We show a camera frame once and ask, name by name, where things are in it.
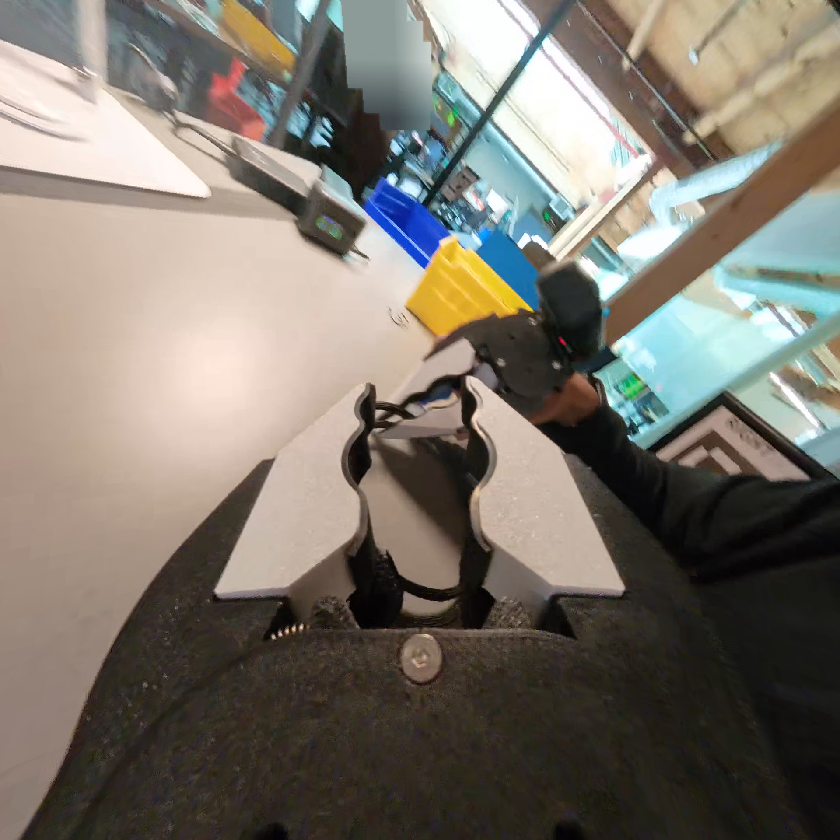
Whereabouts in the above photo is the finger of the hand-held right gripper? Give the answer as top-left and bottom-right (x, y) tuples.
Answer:
(395, 331), (484, 404)
(377, 402), (470, 439)

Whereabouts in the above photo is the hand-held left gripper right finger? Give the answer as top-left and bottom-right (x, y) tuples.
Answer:
(461, 375), (626, 599)

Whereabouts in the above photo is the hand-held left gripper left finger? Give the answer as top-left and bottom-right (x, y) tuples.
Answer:
(214, 382), (377, 611)

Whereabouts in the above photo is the black square HDMI hub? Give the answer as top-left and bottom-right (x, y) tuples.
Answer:
(373, 402), (476, 623)

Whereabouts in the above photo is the large blue bin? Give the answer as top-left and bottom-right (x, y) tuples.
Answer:
(363, 177), (455, 270)

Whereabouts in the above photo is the person's right forearm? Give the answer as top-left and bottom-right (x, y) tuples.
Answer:
(538, 400), (840, 581)

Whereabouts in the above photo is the person's right hand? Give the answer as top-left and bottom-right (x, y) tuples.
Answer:
(532, 373), (602, 427)

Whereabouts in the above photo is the blue partition panel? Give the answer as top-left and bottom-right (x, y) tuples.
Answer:
(476, 230), (560, 311)

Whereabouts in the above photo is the black power bank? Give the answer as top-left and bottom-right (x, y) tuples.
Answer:
(295, 180), (367, 258)

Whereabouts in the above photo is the framed fiducial marker sign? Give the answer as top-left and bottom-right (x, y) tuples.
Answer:
(655, 392), (836, 484)

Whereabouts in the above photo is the black light stand pole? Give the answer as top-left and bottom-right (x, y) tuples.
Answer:
(423, 0), (578, 206)

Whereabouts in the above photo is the black power adapter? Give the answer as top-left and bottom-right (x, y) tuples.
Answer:
(226, 134), (311, 212)

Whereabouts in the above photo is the silver stand pole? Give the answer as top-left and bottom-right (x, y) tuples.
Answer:
(268, 0), (333, 150)

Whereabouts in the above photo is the red plastic bin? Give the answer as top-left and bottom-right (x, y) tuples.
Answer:
(208, 58), (266, 143)

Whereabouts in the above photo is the small yellow bin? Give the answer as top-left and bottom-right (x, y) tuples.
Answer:
(218, 0), (298, 74)

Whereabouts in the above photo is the white base lamp stand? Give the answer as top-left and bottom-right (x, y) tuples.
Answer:
(0, 0), (213, 200)

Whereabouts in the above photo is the wooden support post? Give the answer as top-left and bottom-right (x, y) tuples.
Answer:
(602, 112), (840, 347)

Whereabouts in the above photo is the silver ventilation duct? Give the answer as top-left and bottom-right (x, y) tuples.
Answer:
(648, 146), (785, 221)

